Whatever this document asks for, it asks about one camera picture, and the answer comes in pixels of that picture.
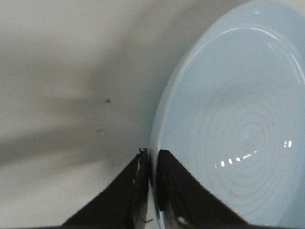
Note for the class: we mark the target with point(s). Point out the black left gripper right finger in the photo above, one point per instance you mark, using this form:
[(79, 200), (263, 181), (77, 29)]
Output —
[(183, 201)]

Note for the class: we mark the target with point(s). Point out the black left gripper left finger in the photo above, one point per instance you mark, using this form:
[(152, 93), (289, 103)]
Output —
[(123, 203)]

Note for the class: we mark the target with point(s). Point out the light blue round plate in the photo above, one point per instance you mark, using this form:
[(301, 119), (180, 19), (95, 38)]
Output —
[(233, 113)]

